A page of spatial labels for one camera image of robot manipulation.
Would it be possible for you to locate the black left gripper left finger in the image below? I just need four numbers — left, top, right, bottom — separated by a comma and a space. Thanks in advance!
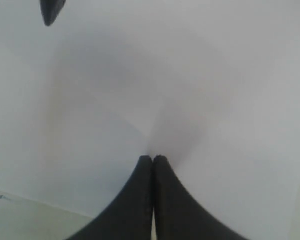
71, 155, 153, 240

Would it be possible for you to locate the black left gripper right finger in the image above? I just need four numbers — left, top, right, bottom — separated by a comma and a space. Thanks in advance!
152, 155, 244, 240

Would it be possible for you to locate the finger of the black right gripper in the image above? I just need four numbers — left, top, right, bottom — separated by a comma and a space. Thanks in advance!
39, 0, 66, 27

